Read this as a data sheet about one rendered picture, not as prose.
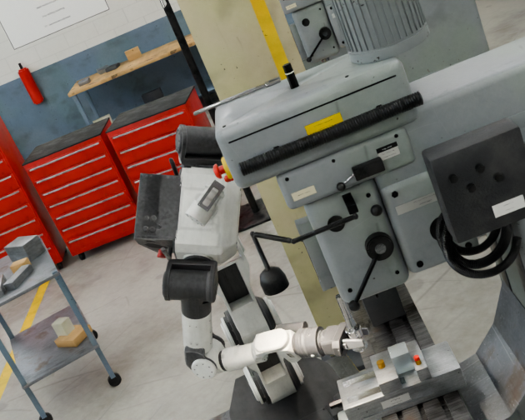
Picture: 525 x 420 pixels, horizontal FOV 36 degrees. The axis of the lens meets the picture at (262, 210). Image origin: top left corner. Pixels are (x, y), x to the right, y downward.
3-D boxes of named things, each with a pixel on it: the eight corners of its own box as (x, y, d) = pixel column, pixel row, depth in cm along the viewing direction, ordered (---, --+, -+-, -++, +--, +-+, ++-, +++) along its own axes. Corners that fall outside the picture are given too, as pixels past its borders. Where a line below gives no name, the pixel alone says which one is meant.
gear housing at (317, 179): (290, 213, 198) (275, 177, 194) (282, 180, 221) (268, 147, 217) (418, 162, 195) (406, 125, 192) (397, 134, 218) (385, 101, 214)
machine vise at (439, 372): (352, 428, 232) (338, 399, 228) (343, 398, 246) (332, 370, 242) (467, 387, 229) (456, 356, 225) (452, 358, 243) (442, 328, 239)
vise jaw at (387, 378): (382, 395, 229) (378, 384, 227) (373, 367, 242) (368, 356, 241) (402, 388, 228) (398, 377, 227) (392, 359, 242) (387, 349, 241)
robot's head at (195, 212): (187, 217, 234) (183, 211, 225) (206, 189, 236) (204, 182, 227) (205, 230, 233) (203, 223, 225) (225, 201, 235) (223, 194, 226)
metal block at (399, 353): (397, 375, 232) (391, 358, 229) (393, 363, 237) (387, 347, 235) (415, 368, 231) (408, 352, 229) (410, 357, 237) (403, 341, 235)
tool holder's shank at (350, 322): (352, 332, 228) (338, 300, 224) (345, 329, 231) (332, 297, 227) (360, 326, 229) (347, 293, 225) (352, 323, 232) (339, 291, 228)
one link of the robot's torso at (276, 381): (252, 389, 319) (213, 311, 290) (297, 367, 321) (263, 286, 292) (265, 418, 307) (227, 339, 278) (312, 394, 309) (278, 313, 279)
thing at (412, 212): (412, 278, 207) (380, 190, 197) (392, 240, 229) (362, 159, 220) (482, 251, 205) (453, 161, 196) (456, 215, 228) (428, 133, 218)
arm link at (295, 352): (301, 351, 233) (267, 354, 238) (317, 364, 240) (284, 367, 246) (304, 314, 239) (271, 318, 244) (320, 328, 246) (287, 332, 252)
